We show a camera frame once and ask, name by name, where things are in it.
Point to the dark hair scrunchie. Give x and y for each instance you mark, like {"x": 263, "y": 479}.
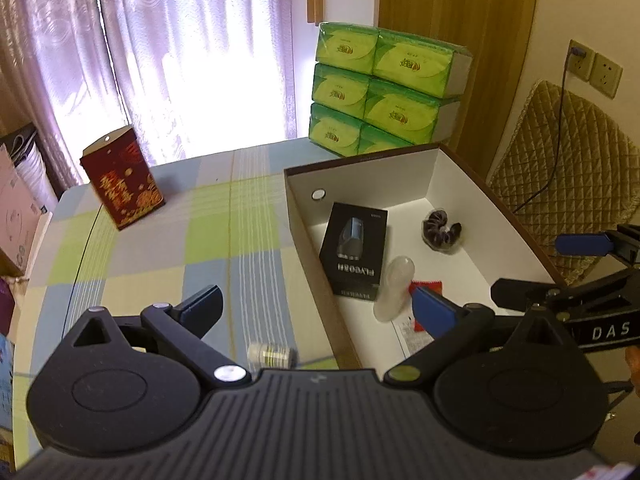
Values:
{"x": 435, "y": 232}

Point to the empty wall socket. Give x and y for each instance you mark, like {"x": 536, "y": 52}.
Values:
{"x": 606, "y": 76}

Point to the black shaver box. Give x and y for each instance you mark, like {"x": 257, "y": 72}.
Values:
{"x": 355, "y": 260}

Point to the sheer purple curtain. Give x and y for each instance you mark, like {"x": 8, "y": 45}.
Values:
{"x": 210, "y": 60}

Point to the brown storage box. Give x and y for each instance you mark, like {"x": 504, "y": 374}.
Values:
{"x": 380, "y": 180}

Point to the red gift box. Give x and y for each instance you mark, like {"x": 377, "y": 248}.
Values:
{"x": 125, "y": 185}

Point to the blue printed box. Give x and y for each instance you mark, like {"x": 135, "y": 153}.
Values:
{"x": 5, "y": 385}

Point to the red snack packet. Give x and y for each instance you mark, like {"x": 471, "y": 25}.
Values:
{"x": 432, "y": 287}

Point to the stack of green tissue packs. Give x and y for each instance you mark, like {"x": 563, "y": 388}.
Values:
{"x": 360, "y": 85}

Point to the quilted tan chair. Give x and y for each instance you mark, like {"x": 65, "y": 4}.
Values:
{"x": 565, "y": 160}

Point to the person's right hand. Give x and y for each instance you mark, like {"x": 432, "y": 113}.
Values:
{"x": 635, "y": 367}

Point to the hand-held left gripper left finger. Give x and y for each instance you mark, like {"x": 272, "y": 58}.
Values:
{"x": 200, "y": 310}

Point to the white pill bottle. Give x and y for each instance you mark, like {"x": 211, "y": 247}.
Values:
{"x": 272, "y": 356}

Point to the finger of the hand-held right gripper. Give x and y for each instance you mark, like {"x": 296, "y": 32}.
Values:
{"x": 580, "y": 244}
{"x": 510, "y": 292}

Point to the wall socket with plug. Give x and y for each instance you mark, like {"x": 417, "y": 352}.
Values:
{"x": 582, "y": 62}

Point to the checked tablecloth desktop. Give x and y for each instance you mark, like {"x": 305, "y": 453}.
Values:
{"x": 150, "y": 260}

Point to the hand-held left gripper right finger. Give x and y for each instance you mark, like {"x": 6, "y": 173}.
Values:
{"x": 432, "y": 310}

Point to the white paper bag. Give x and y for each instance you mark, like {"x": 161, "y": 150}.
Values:
{"x": 35, "y": 180}

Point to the translucent plastic cup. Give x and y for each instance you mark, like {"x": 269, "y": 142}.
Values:
{"x": 395, "y": 285}

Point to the wooden door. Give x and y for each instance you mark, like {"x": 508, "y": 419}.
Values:
{"x": 450, "y": 10}

